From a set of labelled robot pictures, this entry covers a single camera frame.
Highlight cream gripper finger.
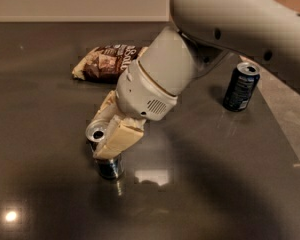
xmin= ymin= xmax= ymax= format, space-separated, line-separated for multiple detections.
xmin=95 ymin=90 xmax=119 ymax=121
xmin=93 ymin=115 xmax=146 ymax=159

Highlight silver redbull can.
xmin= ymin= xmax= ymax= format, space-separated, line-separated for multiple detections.
xmin=85 ymin=120 xmax=124 ymax=180

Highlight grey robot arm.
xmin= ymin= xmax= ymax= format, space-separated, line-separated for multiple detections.
xmin=86 ymin=0 xmax=300 ymax=159

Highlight dark blue soda can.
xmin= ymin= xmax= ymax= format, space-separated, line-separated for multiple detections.
xmin=223 ymin=62 xmax=260 ymax=112

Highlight brown white snack bag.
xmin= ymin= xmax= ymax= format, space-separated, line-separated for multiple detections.
xmin=72 ymin=44 xmax=147 ymax=83

